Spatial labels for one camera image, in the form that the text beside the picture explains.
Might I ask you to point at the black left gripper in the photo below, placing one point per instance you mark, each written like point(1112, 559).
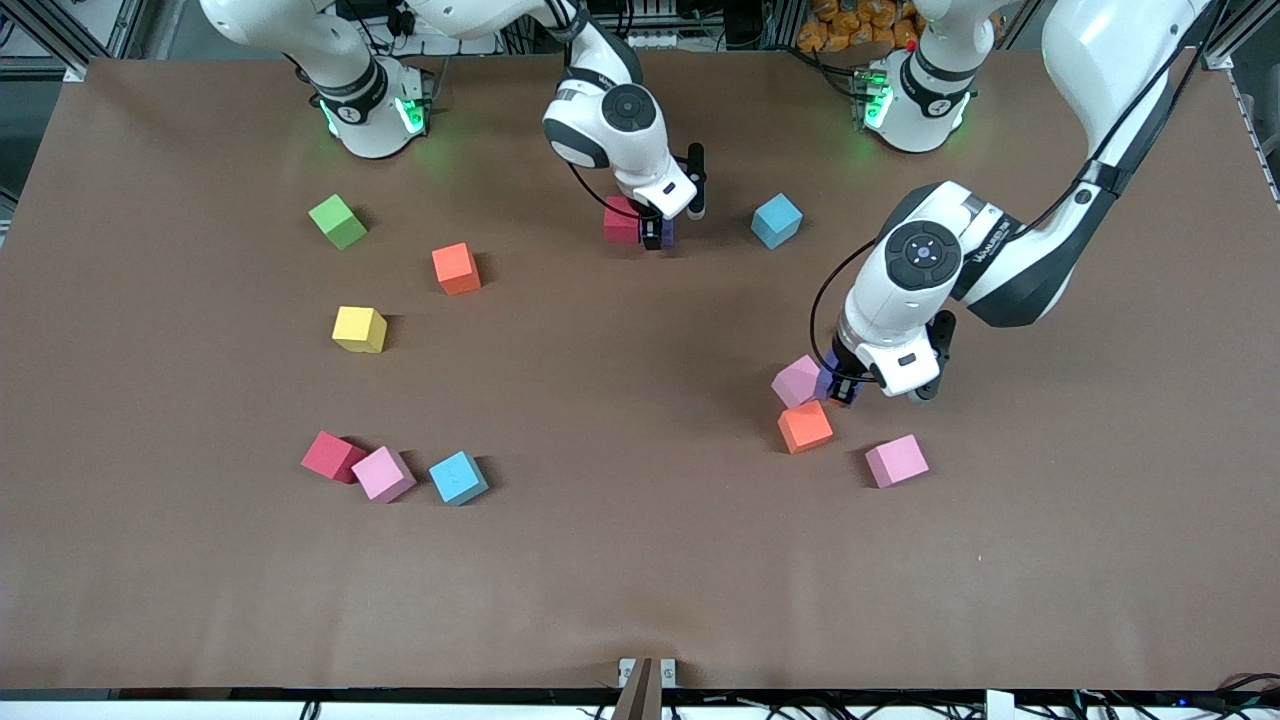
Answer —
point(843, 387)

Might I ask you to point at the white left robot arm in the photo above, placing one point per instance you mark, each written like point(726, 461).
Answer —
point(1000, 270)

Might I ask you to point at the orange foam cube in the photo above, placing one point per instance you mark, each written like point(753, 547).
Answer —
point(455, 268)
point(805, 428)

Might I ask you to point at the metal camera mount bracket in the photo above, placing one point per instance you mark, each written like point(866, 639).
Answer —
point(627, 670)

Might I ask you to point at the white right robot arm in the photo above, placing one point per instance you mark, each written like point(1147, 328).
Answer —
point(610, 120)

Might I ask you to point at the blue foam cube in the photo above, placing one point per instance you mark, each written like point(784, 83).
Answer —
point(777, 220)
point(458, 477)

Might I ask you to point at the bag of orange items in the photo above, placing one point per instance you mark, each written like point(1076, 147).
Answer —
point(850, 25)

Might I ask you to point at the yellow foam cube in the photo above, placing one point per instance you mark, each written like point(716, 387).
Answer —
point(358, 328)

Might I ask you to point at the pink foam cube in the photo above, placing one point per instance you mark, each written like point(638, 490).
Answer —
point(383, 473)
point(896, 461)
point(797, 382)

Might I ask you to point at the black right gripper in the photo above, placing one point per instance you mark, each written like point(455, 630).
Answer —
point(652, 232)

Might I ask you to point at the aluminium frame profile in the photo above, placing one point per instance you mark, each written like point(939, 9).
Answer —
point(1225, 50)
point(60, 45)

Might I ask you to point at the white power strip with plugs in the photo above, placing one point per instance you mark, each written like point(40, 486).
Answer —
point(470, 47)

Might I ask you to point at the green foam cube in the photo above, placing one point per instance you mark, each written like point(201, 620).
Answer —
point(338, 222)

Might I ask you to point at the metal side rail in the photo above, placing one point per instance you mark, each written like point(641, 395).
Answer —
point(1258, 140)

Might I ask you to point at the red foam cube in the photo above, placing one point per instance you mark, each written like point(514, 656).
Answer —
point(330, 455)
point(620, 222)

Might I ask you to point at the purple foam cube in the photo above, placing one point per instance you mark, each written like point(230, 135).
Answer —
point(668, 232)
point(824, 380)

